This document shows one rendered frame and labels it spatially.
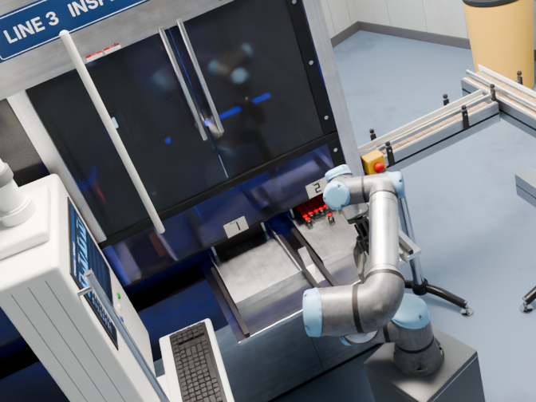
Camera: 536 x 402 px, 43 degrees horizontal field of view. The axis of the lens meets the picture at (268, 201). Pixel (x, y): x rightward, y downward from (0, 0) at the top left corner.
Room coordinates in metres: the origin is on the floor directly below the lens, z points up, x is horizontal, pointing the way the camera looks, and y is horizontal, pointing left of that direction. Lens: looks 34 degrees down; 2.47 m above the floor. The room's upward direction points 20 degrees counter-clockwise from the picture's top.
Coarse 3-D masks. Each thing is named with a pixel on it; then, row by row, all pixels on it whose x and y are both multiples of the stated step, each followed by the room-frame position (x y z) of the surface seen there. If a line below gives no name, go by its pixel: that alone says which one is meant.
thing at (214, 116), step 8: (176, 24) 2.04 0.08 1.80; (184, 32) 1.99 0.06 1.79; (184, 40) 1.99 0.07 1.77; (192, 48) 2.00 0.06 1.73; (192, 56) 1.99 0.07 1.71; (192, 64) 2.00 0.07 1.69; (200, 72) 1.99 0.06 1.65; (200, 80) 1.99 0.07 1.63; (208, 96) 1.99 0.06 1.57; (208, 104) 1.99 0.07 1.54; (216, 112) 1.99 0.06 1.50; (216, 120) 1.99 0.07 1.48
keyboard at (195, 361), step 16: (176, 336) 1.81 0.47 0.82; (192, 336) 1.77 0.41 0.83; (208, 336) 1.76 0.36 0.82; (176, 352) 1.72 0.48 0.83; (192, 352) 1.70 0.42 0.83; (208, 352) 1.67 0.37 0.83; (176, 368) 1.66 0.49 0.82; (192, 368) 1.62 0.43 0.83; (208, 368) 1.60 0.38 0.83; (192, 384) 1.55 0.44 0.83; (208, 384) 1.53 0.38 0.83; (192, 400) 1.49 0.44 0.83; (208, 400) 1.47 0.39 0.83; (224, 400) 1.46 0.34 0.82
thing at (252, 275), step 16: (256, 240) 2.10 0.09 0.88; (272, 240) 2.07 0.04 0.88; (224, 256) 2.07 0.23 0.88; (240, 256) 2.04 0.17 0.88; (256, 256) 2.01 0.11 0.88; (272, 256) 1.97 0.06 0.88; (288, 256) 1.94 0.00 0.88; (224, 272) 1.98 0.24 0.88; (240, 272) 1.95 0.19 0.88; (256, 272) 1.92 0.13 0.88; (272, 272) 1.89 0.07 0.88; (288, 272) 1.86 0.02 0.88; (240, 288) 1.86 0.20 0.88; (256, 288) 1.83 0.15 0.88; (272, 288) 1.78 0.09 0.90; (240, 304) 1.76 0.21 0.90
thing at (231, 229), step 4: (236, 220) 2.04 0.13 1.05; (240, 220) 2.04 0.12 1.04; (244, 220) 2.04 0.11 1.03; (228, 224) 2.03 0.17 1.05; (232, 224) 2.03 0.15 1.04; (236, 224) 2.04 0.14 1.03; (240, 224) 2.04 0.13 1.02; (244, 224) 2.04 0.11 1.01; (224, 228) 2.03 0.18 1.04; (228, 228) 2.03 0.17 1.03; (232, 228) 2.03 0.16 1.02; (236, 228) 2.04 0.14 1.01; (240, 228) 2.04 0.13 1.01; (244, 228) 2.04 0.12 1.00; (228, 232) 2.03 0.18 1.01; (232, 232) 2.03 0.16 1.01; (236, 232) 2.04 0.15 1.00; (228, 236) 2.03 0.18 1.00
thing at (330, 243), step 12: (288, 216) 2.13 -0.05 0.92; (336, 216) 2.07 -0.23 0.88; (300, 228) 2.08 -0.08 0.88; (324, 228) 2.02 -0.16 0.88; (336, 228) 2.00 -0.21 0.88; (348, 228) 1.98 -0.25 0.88; (312, 240) 1.98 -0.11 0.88; (324, 240) 1.96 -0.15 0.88; (336, 240) 1.93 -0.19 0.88; (348, 240) 1.91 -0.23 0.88; (324, 252) 1.89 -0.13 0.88; (336, 252) 1.83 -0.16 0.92; (348, 252) 1.83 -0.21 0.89; (324, 264) 1.82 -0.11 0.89
